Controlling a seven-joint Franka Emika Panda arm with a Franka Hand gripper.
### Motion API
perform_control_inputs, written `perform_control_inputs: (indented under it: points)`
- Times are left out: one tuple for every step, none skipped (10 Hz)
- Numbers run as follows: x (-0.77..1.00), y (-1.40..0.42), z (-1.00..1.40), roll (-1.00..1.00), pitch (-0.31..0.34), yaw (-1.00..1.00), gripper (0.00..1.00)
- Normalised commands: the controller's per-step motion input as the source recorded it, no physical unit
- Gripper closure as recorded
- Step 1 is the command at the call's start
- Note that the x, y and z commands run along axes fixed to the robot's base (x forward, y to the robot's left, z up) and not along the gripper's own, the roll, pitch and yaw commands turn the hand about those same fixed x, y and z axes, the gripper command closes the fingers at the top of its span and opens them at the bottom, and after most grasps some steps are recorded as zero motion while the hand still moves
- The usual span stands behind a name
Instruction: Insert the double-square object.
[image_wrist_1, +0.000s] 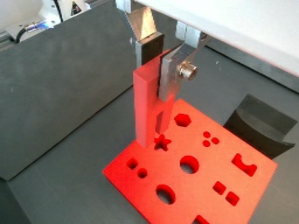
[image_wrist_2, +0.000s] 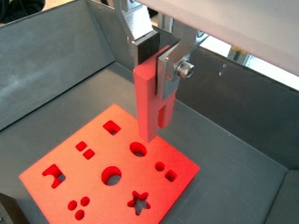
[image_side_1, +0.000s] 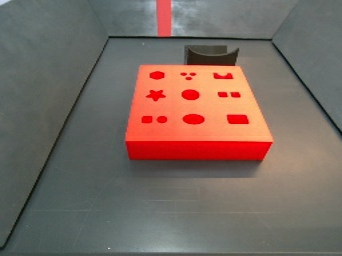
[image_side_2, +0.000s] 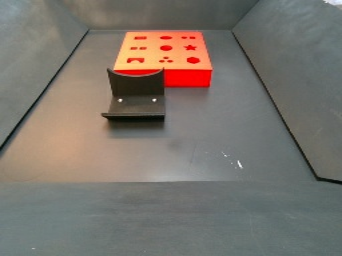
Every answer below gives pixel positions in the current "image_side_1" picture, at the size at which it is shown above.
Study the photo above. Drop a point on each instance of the red vertical tape strip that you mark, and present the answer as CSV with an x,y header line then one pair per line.
x,y
164,17

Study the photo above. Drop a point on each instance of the dark grey curved foam holder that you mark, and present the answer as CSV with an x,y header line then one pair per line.
x,y
210,55

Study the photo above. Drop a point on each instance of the red shape-sorting block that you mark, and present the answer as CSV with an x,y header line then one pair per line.
x,y
195,113

